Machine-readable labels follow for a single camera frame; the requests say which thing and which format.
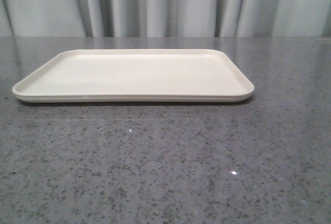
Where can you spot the cream rectangular plastic tray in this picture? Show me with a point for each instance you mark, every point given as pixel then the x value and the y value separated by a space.
pixel 122 75

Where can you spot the grey curtain left panel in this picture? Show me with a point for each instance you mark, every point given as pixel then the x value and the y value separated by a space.
pixel 120 18

